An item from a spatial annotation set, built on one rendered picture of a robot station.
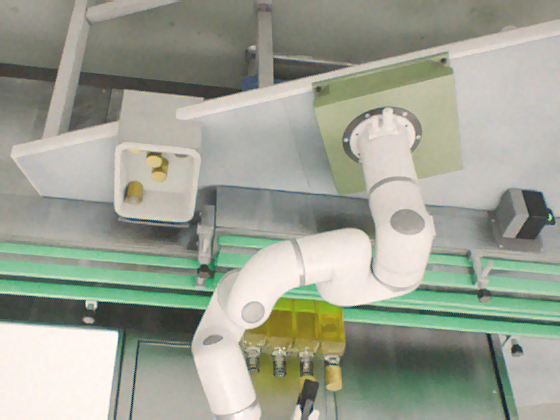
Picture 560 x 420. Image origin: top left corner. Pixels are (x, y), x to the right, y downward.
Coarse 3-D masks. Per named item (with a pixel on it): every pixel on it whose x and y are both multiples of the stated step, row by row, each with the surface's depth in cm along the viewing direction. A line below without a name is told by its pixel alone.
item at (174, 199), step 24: (120, 144) 152; (144, 144) 152; (120, 168) 157; (144, 168) 167; (168, 168) 167; (192, 168) 159; (120, 192) 163; (144, 192) 172; (168, 192) 172; (192, 192) 162; (144, 216) 169; (168, 216) 169; (192, 216) 168
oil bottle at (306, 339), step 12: (300, 300) 171; (312, 300) 171; (300, 312) 169; (312, 312) 169; (300, 324) 167; (312, 324) 167; (300, 336) 165; (312, 336) 165; (300, 348) 164; (312, 348) 164
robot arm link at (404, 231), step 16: (384, 192) 136; (400, 192) 135; (416, 192) 137; (384, 208) 134; (400, 208) 132; (416, 208) 133; (384, 224) 131; (400, 224) 130; (416, 224) 129; (432, 224) 132; (384, 240) 131; (400, 240) 129; (416, 240) 129; (432, 240) 132; (384, 256) 133; (400, 256) 131; (416, 256) 131; (384, 272) 136; (400, 272) 134; (416, 272) 135
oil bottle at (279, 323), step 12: (276, 300) 170; (288, 300) 171; (276, 312) 168; (288, 312) 169; (276, 324) 166; (288, 324) 167; (276, 336) 165; (288, 336) 165; (276, 348) 164; (288, 348) 164
